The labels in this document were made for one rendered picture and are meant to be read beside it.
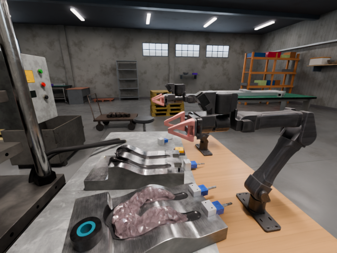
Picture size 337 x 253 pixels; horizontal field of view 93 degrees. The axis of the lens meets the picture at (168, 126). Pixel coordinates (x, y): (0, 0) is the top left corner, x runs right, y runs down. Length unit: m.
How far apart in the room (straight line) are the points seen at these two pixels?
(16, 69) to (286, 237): 1.28
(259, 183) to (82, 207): 0.66
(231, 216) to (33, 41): 11.46
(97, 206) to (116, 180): 0.23
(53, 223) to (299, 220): 0.98
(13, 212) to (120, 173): 0.47
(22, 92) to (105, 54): 9.50
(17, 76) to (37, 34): 10.55
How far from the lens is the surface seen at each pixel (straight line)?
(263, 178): 0.74
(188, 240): 0.61
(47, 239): 0.81
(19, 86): 1.00
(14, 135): 3.07
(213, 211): 0.69
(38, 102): 1.28
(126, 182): 0.87
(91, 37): 10.65
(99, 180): 0.90
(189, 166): 1.00
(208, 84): 11.10
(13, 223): 0.98
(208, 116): 0.50
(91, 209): 0.68
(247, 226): 0.79
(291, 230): 0.85
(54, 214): 0.90
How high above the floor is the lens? 1.35
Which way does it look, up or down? 18 degrees down
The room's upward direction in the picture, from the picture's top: straight up
